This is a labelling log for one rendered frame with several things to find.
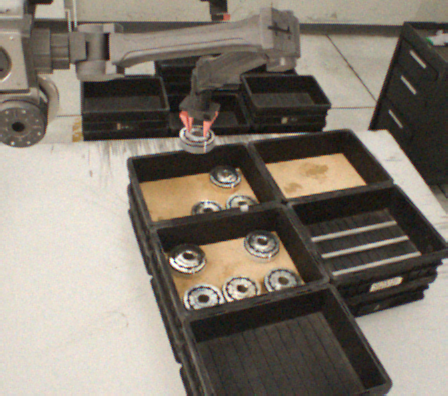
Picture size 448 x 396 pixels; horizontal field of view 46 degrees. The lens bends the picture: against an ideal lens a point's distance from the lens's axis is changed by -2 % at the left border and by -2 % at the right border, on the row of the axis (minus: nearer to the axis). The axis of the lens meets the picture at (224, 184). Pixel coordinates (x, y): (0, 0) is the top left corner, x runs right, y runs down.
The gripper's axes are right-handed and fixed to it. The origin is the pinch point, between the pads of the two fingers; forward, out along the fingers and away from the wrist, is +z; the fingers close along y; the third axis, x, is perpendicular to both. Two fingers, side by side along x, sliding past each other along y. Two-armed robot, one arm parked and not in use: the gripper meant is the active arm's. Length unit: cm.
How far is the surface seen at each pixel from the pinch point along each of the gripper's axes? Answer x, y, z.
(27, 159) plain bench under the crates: -3, 65, 34
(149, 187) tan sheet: 5.0, 12.6, 22.0
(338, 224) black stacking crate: -5, -47, 23
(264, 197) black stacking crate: -2.0, -22.7, 18.0
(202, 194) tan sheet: 0.6, -3.6, 22.1
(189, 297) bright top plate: 41.3, -15.6, 20.5
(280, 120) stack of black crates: -101, -8, 51
